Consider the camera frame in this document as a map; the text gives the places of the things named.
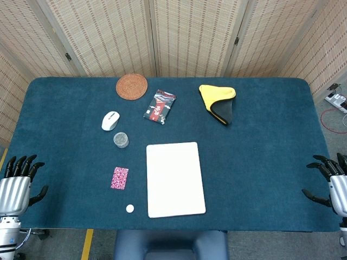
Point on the small white disc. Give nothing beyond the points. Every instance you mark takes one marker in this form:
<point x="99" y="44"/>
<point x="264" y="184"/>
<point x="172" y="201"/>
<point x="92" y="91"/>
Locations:
<point x="129" y="208"/>

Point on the clear round jar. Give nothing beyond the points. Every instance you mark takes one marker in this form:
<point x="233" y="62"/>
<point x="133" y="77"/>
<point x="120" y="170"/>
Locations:
<point x="121" y="140"/>

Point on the yellow grey folded cloth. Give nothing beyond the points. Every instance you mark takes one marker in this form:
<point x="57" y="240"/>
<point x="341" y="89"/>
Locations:
<point x="214" y="94"/>

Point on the round woven rattan coaster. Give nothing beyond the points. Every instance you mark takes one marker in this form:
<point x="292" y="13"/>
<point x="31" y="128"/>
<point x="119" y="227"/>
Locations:
<point x="131" y="86"/>

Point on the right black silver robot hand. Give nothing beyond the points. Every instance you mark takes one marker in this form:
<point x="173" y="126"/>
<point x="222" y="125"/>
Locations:
<point x="339" y="192"/>

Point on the white power strip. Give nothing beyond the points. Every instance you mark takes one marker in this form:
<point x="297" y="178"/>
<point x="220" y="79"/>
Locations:
<point x="336" y="100"/>

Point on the black metal screen hinge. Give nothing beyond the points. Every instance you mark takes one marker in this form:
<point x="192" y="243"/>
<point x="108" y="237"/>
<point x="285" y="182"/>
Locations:
<point x="236" y="41"/>
<point x="68" y="57"/>

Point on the white rectangular board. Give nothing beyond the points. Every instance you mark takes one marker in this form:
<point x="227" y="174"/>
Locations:
<point x="175" y="180"/>

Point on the blue table cover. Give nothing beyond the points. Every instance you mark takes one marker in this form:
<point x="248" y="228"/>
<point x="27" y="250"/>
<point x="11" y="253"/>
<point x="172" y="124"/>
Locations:
<point x="257" y="168"/>

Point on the white computer mouse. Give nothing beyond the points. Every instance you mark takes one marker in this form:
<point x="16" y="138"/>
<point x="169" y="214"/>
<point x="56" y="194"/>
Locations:
<point x="110" y="121"/>

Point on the bamboo folding screen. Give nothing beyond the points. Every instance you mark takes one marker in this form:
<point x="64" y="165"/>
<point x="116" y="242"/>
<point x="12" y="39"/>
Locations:
<point x="195" y="35"/>

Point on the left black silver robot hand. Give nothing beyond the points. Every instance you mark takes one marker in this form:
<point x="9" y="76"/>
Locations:
<point x="13" y="193"/>

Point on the black red printed packet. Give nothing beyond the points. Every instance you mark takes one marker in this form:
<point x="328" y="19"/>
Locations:
<point x="159" y="107"/>

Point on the pink patterned card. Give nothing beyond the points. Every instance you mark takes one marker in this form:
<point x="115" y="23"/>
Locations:
<point x="119" y="178"/>

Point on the blue chair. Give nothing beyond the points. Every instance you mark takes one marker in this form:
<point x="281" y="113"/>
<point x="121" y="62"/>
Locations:
<point x="170" y="243"/>

